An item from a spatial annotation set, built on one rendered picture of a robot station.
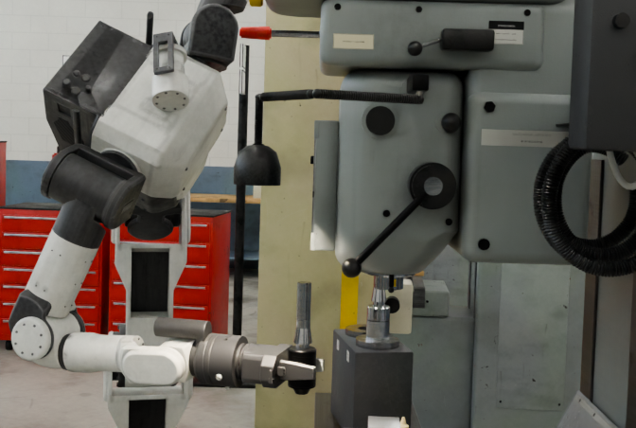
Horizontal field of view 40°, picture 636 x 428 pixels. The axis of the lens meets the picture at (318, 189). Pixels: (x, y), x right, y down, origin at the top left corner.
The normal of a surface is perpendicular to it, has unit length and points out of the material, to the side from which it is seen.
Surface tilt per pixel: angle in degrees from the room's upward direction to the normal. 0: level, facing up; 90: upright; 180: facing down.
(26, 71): 90
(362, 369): 90
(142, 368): 102
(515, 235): 90
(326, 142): 90
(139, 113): 57
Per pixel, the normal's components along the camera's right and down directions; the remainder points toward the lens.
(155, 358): -0.26, 0.26
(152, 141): 0.19, -0.49
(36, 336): -0.28, -0.01
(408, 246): -0.02, 0.51
